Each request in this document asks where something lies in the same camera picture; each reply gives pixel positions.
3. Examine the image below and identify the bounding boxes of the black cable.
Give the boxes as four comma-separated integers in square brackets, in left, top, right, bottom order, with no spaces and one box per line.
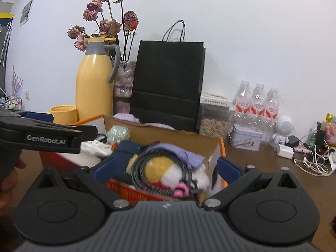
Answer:
[130,148,199,198]

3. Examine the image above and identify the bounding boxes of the purple wall decal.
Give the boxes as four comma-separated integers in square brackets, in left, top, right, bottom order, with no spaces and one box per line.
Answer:
[12,64,24,96]

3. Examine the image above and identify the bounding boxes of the fuzzy grey vase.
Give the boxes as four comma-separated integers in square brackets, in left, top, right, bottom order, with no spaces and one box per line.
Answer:
[113,61,137,114]

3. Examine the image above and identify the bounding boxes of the black paper bag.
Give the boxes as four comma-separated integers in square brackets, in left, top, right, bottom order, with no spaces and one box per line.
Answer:
[130,20,206,133]

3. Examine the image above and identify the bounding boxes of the purple knitted cloth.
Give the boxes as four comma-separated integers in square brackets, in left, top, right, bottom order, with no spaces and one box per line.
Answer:
[143,143,205,169]

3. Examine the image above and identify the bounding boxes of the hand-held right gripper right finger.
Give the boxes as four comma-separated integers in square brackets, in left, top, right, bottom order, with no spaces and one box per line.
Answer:
[202,157,302,212]

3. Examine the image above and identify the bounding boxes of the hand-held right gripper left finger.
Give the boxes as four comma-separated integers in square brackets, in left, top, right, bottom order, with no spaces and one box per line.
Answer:
[35,157,132,211]

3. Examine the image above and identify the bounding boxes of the navy blue pouch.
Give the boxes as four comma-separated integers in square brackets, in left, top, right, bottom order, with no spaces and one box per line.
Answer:
[112,140,147,187]

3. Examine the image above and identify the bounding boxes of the clear jar of seeds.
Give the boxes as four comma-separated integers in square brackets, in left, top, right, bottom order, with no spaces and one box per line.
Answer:
[199,102,233,138]

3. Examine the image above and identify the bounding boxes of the yellow mug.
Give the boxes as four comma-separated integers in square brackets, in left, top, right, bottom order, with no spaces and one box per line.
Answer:
[50,105,78,124]

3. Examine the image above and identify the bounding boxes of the iridescent wrapped ball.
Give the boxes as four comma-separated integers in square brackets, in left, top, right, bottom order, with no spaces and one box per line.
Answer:
[108,125,130,145]

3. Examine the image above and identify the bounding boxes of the yellow thermos jug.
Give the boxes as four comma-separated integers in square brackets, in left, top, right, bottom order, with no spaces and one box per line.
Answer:
[76,37,121,121]

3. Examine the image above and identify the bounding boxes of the black upright stand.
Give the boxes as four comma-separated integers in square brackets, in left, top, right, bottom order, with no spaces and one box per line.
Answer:
[315,121,327,150]

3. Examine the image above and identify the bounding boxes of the white robot toy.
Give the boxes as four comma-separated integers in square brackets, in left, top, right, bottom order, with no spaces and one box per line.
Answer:
[270,115,294,147]

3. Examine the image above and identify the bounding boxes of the person's left hand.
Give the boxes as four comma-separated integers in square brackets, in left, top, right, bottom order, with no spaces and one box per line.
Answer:
[0,159,28,216]

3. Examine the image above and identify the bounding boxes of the colourful snack packet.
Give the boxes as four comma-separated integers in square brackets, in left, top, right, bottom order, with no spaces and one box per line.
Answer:
[325,113,336,146]

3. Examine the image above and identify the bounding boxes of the dark cabinet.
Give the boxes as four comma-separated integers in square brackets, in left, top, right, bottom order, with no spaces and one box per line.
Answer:
[0,13,13,87]

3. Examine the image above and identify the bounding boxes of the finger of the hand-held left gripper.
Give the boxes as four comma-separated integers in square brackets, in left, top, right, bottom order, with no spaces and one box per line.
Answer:
[16,111,54,123]
[34,122,98,143]

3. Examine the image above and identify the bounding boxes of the yellow white plush toy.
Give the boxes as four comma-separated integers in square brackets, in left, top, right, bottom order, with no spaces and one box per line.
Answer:
[126,154,213,198]

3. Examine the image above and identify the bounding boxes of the white flat carton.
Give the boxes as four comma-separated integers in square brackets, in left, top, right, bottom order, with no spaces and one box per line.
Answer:
[200,92,237,111]

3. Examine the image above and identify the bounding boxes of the cardboard box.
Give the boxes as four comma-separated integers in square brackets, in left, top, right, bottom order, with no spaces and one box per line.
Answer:
[39,114,227,206]

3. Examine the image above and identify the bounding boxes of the wall picture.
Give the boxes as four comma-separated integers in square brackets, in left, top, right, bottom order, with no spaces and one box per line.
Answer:
[20,0,36,27]

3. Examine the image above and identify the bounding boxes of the white cloth pouch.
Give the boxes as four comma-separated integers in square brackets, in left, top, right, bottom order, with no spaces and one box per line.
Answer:
[80,139,114,158]

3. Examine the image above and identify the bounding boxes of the dried pink flower bouquet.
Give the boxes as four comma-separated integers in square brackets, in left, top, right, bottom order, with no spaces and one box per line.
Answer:
[67,0,139,62]

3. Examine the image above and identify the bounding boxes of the printed metal tin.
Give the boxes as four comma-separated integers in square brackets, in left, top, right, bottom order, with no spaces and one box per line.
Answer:
[230,124,263,151]

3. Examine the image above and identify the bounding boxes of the white cables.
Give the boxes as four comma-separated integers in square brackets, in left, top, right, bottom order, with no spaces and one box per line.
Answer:
[293,136,336,177]

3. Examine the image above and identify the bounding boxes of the white charger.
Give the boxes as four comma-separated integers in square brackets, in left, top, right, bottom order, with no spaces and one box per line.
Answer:
[276,144,294,159]

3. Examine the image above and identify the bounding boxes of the clear water bottle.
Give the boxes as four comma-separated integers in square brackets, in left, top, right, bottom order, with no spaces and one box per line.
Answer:
[232,80,252,126]
[251,83,267,134]
[265,87,280,145]

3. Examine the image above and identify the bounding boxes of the wire rack with items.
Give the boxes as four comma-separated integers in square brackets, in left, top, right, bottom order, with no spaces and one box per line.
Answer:
[0,87,23,111]

